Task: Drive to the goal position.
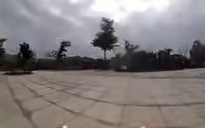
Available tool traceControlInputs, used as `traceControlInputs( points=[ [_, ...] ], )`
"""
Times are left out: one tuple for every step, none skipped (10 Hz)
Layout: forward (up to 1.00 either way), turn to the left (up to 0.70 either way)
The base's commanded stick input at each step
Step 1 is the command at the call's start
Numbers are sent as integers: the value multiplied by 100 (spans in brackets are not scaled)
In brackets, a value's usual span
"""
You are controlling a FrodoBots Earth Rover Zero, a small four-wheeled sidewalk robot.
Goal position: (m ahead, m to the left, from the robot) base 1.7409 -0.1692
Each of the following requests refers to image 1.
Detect dark building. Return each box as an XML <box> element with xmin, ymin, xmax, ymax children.
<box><xmin>189</xmin><ymin>39</ymin><xmax>205</xmax><ymax>68</ymax></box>

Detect tall dark tree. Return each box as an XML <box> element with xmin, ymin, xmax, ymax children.
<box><xmin>90</xmin><ymin>17</ymin><xmax>120</xmax><ymax>62</ymax></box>

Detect dark bushes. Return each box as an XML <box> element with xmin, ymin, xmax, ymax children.
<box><xmin>111</xmin><ymin>39</ymin><xmax>191</xmax><ymax>73</ymax></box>

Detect grey stone paved plaza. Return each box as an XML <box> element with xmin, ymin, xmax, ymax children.
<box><xmin>0</xmin><ymin>67</ymin><xmax>205</xmax><ymax>128</ymax></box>

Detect dark hedge row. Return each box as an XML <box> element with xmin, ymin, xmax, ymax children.
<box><xmin>0</xmin><ymin>55</ymin><xmax>115</xmax><ymax>72</ymax></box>

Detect leaning dark tree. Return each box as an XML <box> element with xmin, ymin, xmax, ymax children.
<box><xmin>49</xmin><ymin>40</ymin><xmax>72</xmax><ymax>62</ymax></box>

